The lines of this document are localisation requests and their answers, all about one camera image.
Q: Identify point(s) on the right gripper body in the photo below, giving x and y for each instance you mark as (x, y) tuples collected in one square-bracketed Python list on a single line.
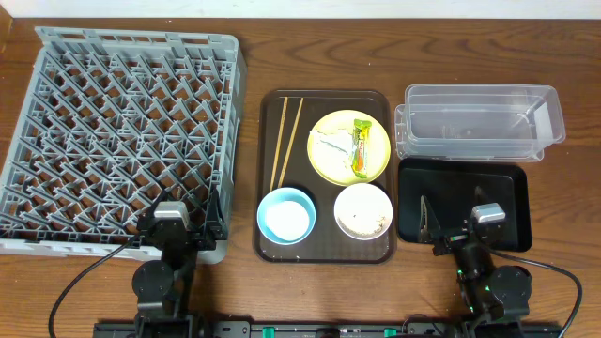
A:
[(456, 241)]

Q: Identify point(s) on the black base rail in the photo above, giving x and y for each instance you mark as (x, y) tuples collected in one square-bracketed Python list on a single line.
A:
[(419, 328)]

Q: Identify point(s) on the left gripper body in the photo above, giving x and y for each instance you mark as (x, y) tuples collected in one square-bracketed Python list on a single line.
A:
[(177, 239)]

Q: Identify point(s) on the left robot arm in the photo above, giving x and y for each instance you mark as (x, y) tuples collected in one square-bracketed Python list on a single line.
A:
[(163, 287)]

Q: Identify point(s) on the grey plastic dish rack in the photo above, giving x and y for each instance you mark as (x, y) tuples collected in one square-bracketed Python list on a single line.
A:
[(109, 120)]

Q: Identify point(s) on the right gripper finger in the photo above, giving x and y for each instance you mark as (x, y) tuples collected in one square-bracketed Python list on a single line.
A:
[(481, 197), (429, 224)]

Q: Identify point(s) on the white bowl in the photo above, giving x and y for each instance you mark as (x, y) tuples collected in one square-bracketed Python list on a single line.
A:
[(363, 211)]

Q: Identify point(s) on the clear plastic waste bin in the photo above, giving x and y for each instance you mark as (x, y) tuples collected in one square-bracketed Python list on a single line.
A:
[(484, 122)]

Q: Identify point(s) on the dark brown serving tray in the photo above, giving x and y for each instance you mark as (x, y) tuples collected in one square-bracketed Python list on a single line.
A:
[(327, 243)]

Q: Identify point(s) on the white cup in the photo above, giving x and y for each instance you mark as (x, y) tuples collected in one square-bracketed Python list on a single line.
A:
[(287, 220)]

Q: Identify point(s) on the white paper napkin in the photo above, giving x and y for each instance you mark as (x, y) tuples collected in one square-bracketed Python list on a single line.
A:
[(330, 151)]

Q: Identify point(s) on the black waste tray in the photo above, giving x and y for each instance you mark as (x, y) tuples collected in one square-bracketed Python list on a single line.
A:
[(449, 186)]

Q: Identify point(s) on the light blue bowl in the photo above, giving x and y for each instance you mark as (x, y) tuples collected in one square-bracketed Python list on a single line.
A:
[(280, 195)]

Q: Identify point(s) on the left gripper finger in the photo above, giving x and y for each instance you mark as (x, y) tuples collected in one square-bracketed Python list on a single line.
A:
[(215, 227), (161, 197)]

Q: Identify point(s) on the yellow round plate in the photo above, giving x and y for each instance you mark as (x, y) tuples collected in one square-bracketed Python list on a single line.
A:
[(378, 151)]

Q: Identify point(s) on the green snack wrapper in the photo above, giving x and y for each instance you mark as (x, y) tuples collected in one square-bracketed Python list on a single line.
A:
[(360, 134)]

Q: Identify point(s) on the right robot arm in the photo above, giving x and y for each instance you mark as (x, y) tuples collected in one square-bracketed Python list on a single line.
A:
[(494, 295)]

